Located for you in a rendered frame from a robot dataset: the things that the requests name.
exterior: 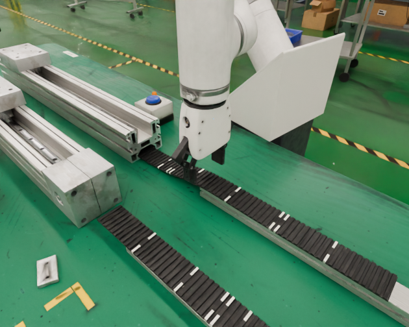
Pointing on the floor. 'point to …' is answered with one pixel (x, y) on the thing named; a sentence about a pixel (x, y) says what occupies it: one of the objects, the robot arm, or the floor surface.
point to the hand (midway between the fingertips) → (204, 167)
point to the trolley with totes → (350, 53)
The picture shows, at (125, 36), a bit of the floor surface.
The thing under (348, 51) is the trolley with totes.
